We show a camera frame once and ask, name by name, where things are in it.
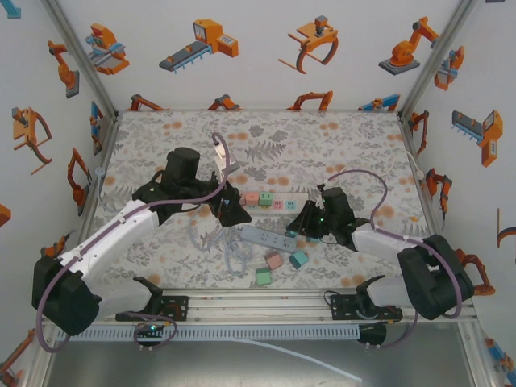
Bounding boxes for conveyor machine wall sticker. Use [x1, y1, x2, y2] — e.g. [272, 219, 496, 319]
[158, 19, 239, 74]
[451, 109, 504, 169]

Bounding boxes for grey power strip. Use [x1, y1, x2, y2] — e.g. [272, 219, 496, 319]
[240, 224, 299, 254]

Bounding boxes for milling machine wall sticker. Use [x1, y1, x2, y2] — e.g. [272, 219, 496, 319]
[434, 45, 465, 91]
[84, 23, 131, 76]

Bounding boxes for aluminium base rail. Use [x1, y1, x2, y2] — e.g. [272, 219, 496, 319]
[94, 289, 477, 326]

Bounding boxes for white power strip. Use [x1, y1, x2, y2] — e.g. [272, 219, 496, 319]
[236, 191, 310, 217]

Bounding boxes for aluminium frame post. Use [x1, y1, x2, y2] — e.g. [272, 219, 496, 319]
[40, 0, 121, 120]
[397, 0, 480, 120]

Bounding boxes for aluminium side rail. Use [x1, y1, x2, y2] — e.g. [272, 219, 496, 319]
[74, 112, 122, 283]
[397, 112, 449, 248]

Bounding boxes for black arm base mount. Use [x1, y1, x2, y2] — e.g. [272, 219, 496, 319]
[329, 293, 404, 325]
[159, 295, 190, 323]

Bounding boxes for blue conveyor wall sticker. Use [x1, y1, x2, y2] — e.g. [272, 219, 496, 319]
[357, 94, 402, 112]
[90, 100, 105, 156]
[0, 0, 22, 20]
[485, 337, 516, 376]

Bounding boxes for white slotted cable duct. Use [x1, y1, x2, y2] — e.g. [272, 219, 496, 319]
[56, 325, 361, 343]

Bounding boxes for floral table mat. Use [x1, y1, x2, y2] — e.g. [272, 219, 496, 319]
[78, 109, 444, 292]

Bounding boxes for grey power strip cable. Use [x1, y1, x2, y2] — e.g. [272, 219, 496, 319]
[94, 167, 256, 278]

